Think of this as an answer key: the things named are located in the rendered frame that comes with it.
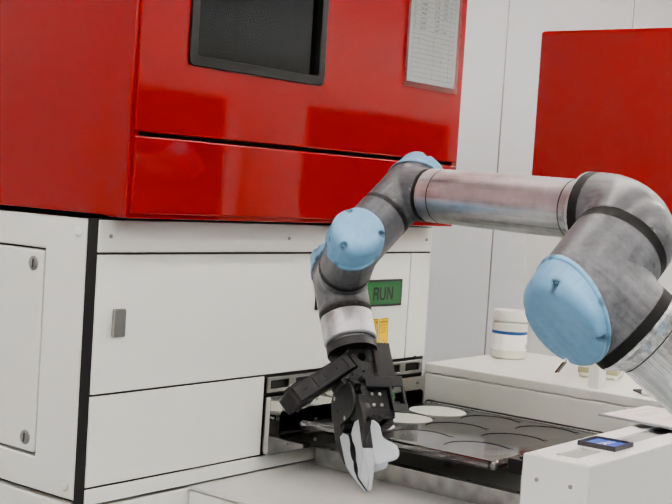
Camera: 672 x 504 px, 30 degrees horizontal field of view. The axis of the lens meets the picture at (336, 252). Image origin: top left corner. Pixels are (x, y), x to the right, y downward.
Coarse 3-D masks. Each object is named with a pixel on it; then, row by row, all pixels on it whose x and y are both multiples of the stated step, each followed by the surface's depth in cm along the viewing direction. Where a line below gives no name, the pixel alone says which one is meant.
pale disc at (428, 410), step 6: (414, 408) 223; (420, 408) 223; (426, 408) 224; (432, 408) 224; (438, 408) 225; (444, 408) 225; (450, 408) 225; (426, 414) 218; (432, 414) 218; (438, 414) 218; (444, 414) 219; (450, 414) 219; (456, 414) 220; (462, 414) 220
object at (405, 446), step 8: (304, 424) 202; (312, 424) 202; (320, 424) 201; (320, 432) 201; (328, 432) 199; (392, 440) 192; (400, 448) 191; (408, 448) 190; (416, 448) 189; (424, 448) 188; (432, 448) 188; (432, 456) 187; (440, 456) 186; (448, 456) 185; (456, 456) 185; (464, 456) 184; (472, 456) 184; (472, 464) 183; (480, 464) 182; (488, 464) 181; (496, 464) 181
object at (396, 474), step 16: (320, 448) 208; (320, 464) 208; (336, 464) 206; (400, 464) 199; (384, 480) 200; (400, 480) 198; (416, 480) 196; (432, 480) 194; (448, 480) 192; (464, 480) 191; (448, 496) 192; (464, 496) 190; (480, 496) 189; (496, 496) 187; (512, 496) 185
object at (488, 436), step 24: (408, 408) 222; (456, 408) 226; (384, 432) 199; (408, 432) 201; (432, 432) 202; (456, 432) 203; (480, 432) 205; (504, 432) 206; (528, 432) 207; (552, 432) 209; (576, 432) 210; (480, 456) 185; (504, 456) 186
